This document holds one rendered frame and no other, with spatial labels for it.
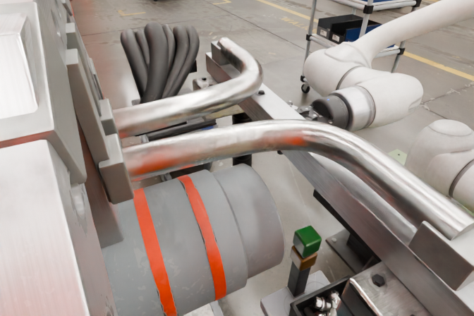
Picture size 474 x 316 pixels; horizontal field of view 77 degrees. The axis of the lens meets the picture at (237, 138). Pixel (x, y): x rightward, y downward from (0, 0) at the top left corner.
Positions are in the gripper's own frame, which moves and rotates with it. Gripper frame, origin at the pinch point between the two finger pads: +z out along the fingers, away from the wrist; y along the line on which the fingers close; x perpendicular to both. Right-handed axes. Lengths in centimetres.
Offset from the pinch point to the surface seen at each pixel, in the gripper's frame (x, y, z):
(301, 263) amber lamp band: -22.8, -13.9, -6.0
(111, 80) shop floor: -83, 225, 18
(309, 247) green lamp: -17.6, -14.1, -6.8
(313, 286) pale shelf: -37.9, -13.3, -12.1
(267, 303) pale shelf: -37.9, -12.1, -0.5
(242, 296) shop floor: -83, 11, -6
